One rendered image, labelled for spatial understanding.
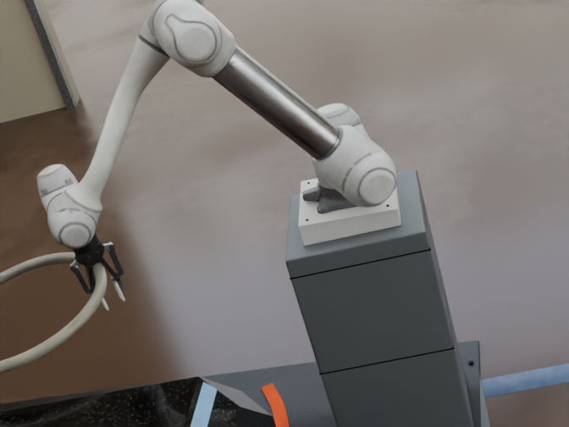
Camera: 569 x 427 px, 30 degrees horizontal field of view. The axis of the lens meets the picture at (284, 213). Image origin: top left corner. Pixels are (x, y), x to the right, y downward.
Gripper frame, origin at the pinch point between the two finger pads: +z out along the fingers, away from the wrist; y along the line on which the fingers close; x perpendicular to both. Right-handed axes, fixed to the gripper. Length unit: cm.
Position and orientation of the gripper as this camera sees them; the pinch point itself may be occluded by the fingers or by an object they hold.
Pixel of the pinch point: (110, 294)
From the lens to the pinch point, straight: 299.1
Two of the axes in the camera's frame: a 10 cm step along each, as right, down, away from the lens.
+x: 4.7, 3.2, -8.3
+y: -8.3, 4.8, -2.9
